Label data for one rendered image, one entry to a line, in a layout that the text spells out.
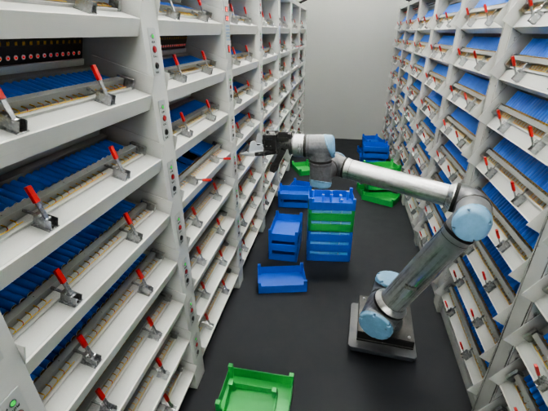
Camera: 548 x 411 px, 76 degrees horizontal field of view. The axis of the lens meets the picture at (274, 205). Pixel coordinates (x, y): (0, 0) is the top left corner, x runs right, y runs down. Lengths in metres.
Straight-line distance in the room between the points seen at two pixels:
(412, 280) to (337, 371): 0.62
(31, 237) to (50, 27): 0.40
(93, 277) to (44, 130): 0.38
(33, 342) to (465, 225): 1.23
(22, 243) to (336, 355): 1.49
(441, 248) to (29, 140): 1.24
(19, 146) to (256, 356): 1.45
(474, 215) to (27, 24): 1.26
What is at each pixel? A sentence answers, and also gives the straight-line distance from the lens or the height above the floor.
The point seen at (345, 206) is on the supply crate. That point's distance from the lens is 2.30.
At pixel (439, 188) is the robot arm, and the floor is 0.90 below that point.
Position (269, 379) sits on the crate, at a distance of 1.79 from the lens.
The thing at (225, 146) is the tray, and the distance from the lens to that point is 1.83.
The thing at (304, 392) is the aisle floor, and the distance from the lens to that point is 1.77.
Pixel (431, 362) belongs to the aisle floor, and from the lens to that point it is 2.01.
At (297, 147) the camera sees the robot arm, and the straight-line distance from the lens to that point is 1.39.
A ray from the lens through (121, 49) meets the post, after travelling 1.14.
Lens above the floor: 1.44
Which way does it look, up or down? 26 degrees down
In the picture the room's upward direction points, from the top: straight up
